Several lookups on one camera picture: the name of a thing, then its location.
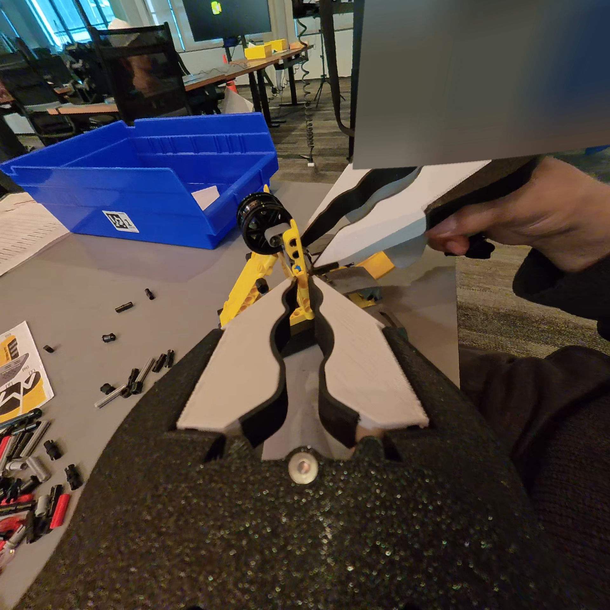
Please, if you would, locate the yellow toy brick vehicle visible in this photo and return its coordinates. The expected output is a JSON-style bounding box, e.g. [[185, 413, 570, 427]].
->
[[218, 185, 410, 357]]

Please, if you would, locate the black hanging strap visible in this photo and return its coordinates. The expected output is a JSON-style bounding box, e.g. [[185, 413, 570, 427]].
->
[[320, 0, 356, 139]]

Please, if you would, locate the pile of toy brick pieces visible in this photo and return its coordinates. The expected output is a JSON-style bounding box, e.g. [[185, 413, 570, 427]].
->
[[0, 349, 176, 573]]

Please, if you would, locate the coiled black cable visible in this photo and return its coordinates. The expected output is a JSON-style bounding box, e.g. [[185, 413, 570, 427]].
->
[[298, 19, 317, 167]]

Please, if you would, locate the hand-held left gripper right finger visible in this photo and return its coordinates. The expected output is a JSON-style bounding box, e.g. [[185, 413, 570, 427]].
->
[[309, 278, 430, 449]]

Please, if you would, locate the person's right hand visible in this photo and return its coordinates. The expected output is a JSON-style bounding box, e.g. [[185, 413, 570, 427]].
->
[[428, 156, 610, 273]]

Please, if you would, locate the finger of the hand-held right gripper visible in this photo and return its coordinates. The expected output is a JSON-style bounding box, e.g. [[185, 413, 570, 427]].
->
[[312, 159, 492, 270], [301, 166, 422, 247]]

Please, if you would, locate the white foam board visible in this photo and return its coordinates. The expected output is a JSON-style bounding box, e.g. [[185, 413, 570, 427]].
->
[[221, 88, 255, 115]]

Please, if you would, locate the yellow sticker sheet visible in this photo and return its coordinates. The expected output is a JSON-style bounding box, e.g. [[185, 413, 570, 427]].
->
[[0, 322, 54, 422]]

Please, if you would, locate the black computer monitor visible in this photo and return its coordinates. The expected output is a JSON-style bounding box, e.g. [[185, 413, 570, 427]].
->
[[182, 0, 273, 43]]

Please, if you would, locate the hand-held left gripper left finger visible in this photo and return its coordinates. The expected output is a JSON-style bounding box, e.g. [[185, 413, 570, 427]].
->
[[176, 278, 295, 447]]

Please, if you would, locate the blue plastic storage bin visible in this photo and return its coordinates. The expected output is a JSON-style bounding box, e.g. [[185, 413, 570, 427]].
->
[[0, 112, 279, 249]]

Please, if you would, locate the person's torso in dark sweater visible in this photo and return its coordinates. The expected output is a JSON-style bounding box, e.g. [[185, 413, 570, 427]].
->
[[457, 345, 610, 610]]

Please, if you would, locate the printed paper sheet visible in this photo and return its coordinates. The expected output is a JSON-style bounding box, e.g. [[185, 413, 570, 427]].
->
[[0, 193, 71, 277]]

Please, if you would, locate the black mesh office chair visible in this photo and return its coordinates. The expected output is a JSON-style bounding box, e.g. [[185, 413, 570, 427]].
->
[[91, 21, 191, 127]]

